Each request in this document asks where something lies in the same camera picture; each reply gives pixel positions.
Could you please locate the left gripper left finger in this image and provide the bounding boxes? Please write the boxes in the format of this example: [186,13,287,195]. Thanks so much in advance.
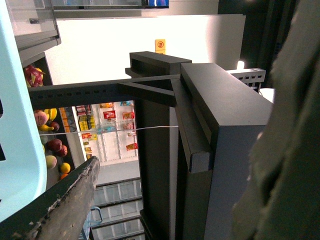
[0,156,100,240]

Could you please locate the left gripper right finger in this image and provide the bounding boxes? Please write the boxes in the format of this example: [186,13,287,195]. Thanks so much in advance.
[231,0,320,240]

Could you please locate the light teal shopping basket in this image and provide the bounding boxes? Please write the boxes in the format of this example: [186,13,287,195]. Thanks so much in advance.
[0,0,47,221]

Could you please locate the small blue basket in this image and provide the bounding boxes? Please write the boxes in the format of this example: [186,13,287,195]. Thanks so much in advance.
[78,206,103,240]

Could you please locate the yellow warning sign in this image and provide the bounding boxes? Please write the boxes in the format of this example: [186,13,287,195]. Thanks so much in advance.
[154,39,166,54]

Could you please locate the black fruit shelf frame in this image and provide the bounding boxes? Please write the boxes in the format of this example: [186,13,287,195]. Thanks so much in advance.
[29,51,272,240]

